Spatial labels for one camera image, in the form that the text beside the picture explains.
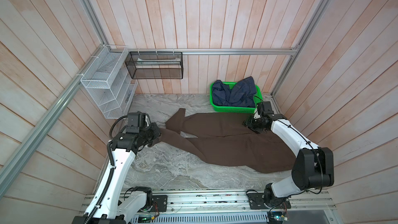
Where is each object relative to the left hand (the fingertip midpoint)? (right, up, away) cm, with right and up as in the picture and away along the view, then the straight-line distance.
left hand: (159, 133), depth 75 cm
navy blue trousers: (+51, +22, +35) cm, 66 cm away
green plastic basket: (+45, +30, +40) cm, 68 cm away
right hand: (+48, +3, +16) cm, 50 cm away
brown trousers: (+35, -7, +20) cm, 41 cm away
